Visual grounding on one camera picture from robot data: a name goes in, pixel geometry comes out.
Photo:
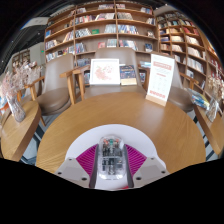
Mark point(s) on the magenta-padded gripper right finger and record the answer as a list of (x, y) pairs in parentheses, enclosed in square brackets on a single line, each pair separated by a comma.
[(151, 170)]

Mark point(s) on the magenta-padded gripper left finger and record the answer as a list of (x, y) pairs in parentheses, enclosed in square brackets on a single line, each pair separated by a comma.
[(71, 170)]

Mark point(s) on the transparent computer mouse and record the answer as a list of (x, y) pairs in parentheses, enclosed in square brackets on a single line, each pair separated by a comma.
[(112, 160)]

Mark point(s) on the white mouse pad, red wrist rest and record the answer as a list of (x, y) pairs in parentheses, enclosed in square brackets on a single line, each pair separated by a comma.
[(83, 136)]

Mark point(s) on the round wooden side table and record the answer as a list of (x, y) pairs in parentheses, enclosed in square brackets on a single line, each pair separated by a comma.
[(18, 136), (213, 130)]

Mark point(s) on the brown padded wooden armchair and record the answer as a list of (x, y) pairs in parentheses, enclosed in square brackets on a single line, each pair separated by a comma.
[(113, 53), (56, 83), (180, 96)]

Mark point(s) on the white sign on wooden stand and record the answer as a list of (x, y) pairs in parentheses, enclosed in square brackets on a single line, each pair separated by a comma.
[(160, 80)]

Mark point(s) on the dark book with picture cover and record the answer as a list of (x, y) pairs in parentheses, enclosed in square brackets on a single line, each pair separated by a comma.
[(128, 73)]

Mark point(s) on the white framed picture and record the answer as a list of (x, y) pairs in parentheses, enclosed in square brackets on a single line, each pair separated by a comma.
[(104, 71)]

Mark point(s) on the light blue book stack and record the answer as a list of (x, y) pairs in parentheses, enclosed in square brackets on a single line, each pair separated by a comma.
[(145, 64)]

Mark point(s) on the small distant bookshelf unit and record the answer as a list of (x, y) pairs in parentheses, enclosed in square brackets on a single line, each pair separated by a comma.
[(20, 60)]

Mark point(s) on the curved wooden bookshelf unit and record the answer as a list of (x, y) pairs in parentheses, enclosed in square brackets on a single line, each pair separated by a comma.
[(186, 43)]

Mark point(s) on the wide wooden bookshelf unit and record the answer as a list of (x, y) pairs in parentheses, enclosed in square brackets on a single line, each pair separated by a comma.
[(100, 30)]

